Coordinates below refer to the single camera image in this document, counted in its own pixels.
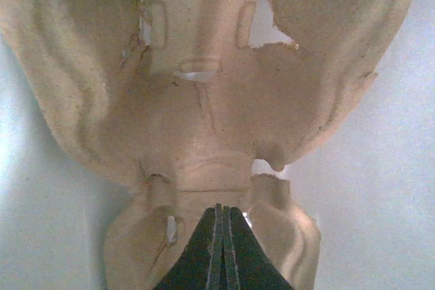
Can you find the light blue paper bag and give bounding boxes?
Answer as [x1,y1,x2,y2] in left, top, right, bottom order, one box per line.
[1,0,434,289]

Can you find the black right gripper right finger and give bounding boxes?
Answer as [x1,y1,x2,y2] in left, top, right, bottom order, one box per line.
[221,206,292,290]

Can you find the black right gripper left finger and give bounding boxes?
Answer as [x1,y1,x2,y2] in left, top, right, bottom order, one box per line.
[154,204,223,289]

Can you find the single brown cup carrier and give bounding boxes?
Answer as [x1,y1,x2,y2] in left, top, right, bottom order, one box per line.
[1,0,411,289]

